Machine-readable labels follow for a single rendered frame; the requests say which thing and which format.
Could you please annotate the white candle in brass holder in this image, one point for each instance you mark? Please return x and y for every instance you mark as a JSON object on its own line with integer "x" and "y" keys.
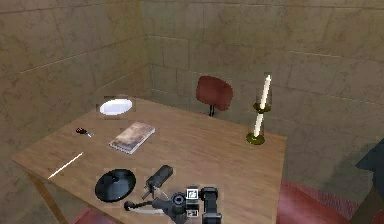
{"x": 258, "y": 125}

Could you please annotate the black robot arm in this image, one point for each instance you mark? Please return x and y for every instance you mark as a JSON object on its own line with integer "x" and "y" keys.
{"x": 210, "y": 203}

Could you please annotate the black round plate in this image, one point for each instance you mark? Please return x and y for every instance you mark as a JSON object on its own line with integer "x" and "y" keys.
{"x": 115, "y": 185}

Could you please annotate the dark grey angular furniture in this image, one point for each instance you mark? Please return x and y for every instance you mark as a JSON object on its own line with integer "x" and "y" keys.
{"x": 372, "y": 163}

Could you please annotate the red black key fob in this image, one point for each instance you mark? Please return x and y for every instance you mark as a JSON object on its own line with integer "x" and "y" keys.
{"x": 81, "y": 130}

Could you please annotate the red chair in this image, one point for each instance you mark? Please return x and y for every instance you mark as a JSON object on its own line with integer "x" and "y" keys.
{"x": 214, "y": 92}

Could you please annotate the red rug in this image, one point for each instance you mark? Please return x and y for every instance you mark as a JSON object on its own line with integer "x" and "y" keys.
{"x": 306, "y": 208}

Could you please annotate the brown hardcover book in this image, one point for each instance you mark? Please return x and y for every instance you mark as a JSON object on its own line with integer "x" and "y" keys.
{"x": 132, "y": 136}

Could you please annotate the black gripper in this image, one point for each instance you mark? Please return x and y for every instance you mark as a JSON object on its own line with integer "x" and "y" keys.
{"x": 176, "y": 204}

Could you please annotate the brown wooden table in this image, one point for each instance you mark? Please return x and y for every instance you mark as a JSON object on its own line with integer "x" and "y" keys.
{"x": 206, "y": 156}

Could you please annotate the thin white pencil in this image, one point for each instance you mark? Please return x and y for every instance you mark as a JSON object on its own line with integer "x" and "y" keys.
{"x": 66, "y": 165}

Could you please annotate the white round plate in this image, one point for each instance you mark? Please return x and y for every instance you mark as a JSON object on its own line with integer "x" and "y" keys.
{"x": 115, "y": 107}

